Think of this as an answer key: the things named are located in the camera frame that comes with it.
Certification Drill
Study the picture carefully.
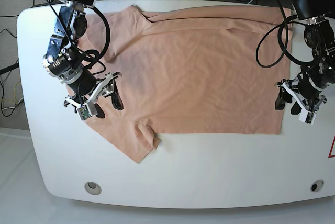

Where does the red triangle warning sticker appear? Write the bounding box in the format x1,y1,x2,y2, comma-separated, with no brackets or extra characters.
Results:
328,137,335,158

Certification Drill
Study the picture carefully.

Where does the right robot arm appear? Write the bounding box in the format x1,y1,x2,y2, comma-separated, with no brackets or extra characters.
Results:
42,0,124,120

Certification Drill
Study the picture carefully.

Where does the right table cable grommet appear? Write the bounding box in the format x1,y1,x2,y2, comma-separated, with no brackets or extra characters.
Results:
310,179,325,192

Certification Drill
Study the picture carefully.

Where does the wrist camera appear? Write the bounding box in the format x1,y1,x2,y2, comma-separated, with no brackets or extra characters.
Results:
299,110,317,125
76,103,98,121

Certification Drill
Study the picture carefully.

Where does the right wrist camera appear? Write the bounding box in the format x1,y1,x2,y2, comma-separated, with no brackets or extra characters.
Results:
76,103,98,121

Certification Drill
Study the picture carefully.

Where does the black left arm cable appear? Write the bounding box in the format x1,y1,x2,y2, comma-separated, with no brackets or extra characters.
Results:
255,0,315,68

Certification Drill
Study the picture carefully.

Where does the left table cable grommet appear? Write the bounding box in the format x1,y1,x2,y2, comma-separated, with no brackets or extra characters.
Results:
84,182,102,196

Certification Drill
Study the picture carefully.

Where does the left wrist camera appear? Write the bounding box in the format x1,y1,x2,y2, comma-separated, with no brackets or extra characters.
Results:
299,110,317,125

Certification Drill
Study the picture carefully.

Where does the table cable grommet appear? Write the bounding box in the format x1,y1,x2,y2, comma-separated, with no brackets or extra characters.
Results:
310,179,325,192
84,182,102,196

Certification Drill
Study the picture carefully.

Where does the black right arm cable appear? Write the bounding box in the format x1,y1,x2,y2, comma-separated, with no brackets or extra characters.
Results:
75,6,111,75

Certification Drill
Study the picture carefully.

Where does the peach pink T-shirt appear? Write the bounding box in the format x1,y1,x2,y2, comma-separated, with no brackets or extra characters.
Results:
86,5,289,163

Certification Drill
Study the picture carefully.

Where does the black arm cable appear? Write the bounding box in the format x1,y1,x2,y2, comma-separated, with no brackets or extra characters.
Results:
75,6,111,75
255,0,315,68

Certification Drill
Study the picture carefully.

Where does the black floor cable left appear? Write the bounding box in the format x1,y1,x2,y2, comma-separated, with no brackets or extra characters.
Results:
0,28,25,117

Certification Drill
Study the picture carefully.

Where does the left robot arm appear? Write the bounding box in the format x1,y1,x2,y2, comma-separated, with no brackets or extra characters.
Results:
275,0,334,115

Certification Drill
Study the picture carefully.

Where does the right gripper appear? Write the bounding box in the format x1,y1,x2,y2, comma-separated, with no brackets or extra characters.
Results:
64,72,124,119

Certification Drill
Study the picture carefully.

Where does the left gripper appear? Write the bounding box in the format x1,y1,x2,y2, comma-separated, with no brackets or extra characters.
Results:
274,77,327,115

